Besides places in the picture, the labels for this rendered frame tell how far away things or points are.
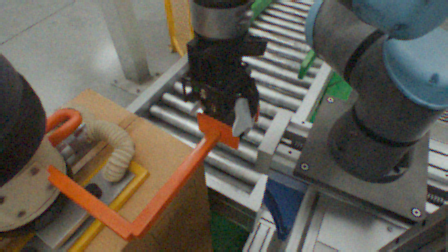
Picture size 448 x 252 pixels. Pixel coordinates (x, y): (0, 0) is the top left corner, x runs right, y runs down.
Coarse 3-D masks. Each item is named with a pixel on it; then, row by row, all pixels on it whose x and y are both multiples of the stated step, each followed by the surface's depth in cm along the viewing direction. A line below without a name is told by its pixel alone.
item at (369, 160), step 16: (352, 112) 47; (336, 128) 51; (352, 128) 46; (336, 144) 50; (352, 144) 46; (368, 144) 44; (384, 144) 43; (400, 144) 42; (416, 144) 44; (336, 160) 50; (352, 160) 47; (368, 160) 45; (384, 160) 44; (400, 160) 46; (368, 176) 47; (384, 176) 46; (400, 176) 47
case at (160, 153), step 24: (96, 96) 74; (120, 120) 69; (144, 120) 69; (144, 144) 64; (168, 144) 64; (72, 168) 60; (96, 168) 60; (168, 168) 60; (144, 192) 57; (192, 192) 68; (168, 216) 62; (192, 216) 76; (0, 240) 50; (96, 240) 50; (120, 240) 50; (144, 240) 56; (168, 240) 68; (192, 240) 86
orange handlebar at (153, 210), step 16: (64, 112) 52; (48, 128) 51; (64, 128) 50; (208, 144) 47; (192, 160) 45; (48, 176) 43; (64, 176) 43; (176, 176) 43; (64, 192) 42; (80, 192) 42; (160, 192) 42; (176, 192) 43; (96, 208) 40; (144, 208) 40; (160, 208) 40; (112, 224) 38; (128, 224) 39; (144, 224) 39; (128, 240) 38
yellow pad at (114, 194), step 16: (96, 176) 56; (128, 176) 56; (144, 176) 57; (96, 192) 52; (112, 192) 54; (128, 192) 55; (112, 208) 53; (96, 224) 51; (32, 240) 48; (80, 240) 49
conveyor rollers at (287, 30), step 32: (288, 0) 191; (256, 32) 167; (288, 32) 166; (256, 64) 148; (288, 64) 148; (320, 64) 148; (288, 96) 131; (160, 128) 119; (192, 128) 119; (224, 160) 108
